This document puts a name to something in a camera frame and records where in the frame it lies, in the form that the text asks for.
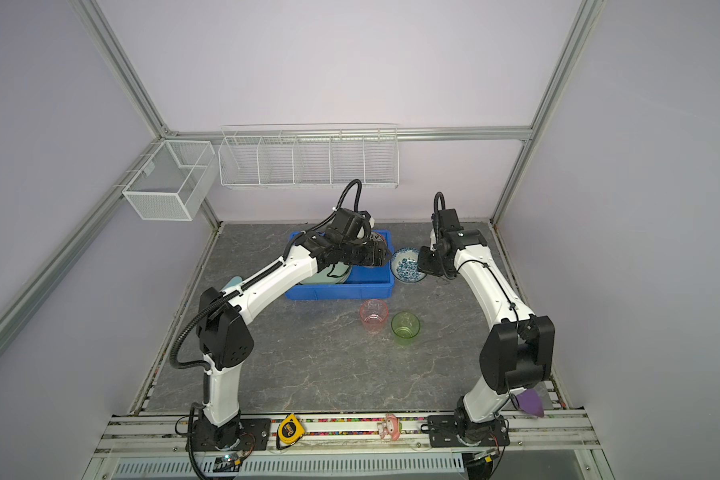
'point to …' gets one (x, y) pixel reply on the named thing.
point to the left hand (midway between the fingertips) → (384, 258)
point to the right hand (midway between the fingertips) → (427, 268)
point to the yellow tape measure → (289, 431)
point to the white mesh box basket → (169, 184)
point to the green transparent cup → (405, 326)
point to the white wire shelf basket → (309, 156)
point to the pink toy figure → (391, 426)
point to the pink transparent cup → (373, 314)
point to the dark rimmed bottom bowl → (404, 265)
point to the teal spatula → (235, 280)
